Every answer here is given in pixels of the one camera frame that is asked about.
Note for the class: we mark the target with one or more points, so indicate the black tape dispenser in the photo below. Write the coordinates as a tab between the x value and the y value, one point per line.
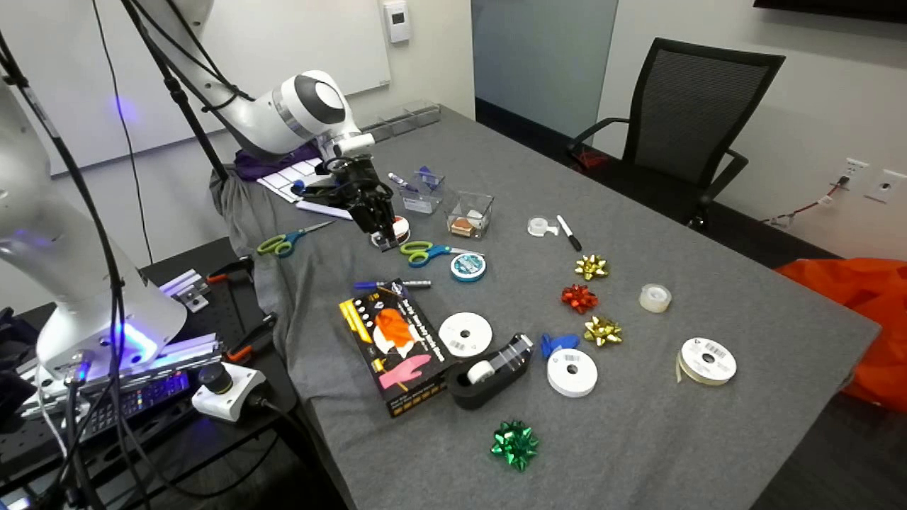
491	372

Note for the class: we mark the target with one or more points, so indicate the purple cloth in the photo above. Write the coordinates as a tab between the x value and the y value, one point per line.
252	169

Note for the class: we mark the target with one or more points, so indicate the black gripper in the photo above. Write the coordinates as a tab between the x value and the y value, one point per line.
365	195

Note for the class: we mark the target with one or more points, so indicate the black wall screen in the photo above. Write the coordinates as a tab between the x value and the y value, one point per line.
831	6

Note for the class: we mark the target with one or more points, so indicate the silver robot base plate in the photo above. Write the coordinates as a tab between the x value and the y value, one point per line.
151	372

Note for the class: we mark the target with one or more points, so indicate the purple and black marker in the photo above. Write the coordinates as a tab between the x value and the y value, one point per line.
399	285

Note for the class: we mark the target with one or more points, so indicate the teal ribbon spool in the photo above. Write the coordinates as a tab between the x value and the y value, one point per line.
468	267

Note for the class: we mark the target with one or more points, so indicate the black side cart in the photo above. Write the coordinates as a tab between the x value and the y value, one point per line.
218	464

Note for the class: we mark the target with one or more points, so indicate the orange bag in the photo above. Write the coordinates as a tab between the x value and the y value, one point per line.
869	301

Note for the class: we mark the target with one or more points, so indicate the black office chair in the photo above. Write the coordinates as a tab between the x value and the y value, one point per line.
699	103

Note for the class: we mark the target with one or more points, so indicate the white wall outlet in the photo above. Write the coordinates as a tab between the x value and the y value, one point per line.
857	172

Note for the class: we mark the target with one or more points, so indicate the green gift bow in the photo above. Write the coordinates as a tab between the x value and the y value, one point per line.
514	445

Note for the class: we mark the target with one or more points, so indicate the black and white marker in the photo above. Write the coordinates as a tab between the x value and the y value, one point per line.
568	233

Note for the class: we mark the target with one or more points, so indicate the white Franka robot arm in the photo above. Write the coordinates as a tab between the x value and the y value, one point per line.
66	266

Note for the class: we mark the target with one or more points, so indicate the small silver bracket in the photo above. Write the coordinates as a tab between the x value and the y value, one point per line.
186	287

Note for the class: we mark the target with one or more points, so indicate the small clear tape dispenser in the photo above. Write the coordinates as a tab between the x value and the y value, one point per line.
539	227

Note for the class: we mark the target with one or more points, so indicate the cream ribbon spool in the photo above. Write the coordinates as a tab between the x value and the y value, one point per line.
708	360

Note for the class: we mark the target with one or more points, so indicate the grey marker with blue tip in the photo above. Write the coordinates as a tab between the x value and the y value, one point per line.
399	179

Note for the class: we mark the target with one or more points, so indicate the clear plastic box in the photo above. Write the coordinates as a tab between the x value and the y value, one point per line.
468	217

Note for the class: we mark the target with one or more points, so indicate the clear tape roll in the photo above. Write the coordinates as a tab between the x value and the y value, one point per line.
655	298

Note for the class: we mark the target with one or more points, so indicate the red gift bow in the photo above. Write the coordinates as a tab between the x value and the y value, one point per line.
579	298

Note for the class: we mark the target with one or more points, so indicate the grey table cloth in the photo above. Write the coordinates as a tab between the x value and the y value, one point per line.
641	416

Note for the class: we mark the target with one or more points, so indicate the blue gift bow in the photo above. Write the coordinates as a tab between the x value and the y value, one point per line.
555	343

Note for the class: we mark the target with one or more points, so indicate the clear marker holder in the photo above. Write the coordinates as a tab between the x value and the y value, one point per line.
424	199

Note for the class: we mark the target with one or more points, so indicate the black box with glove print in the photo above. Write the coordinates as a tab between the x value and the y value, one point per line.
399	343

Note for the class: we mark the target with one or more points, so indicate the white wall thermostat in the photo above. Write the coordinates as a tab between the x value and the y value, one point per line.
399	20

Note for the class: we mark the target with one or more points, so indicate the white wall plate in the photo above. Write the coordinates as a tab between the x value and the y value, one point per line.
891	185

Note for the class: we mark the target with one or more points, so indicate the white notebook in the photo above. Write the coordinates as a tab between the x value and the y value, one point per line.
320	207

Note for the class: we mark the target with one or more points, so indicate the white ribbon spool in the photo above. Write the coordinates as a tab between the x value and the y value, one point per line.
573	376
466	335

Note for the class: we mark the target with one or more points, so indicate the gold gift bow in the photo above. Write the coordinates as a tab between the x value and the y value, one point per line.
590	267
603	332

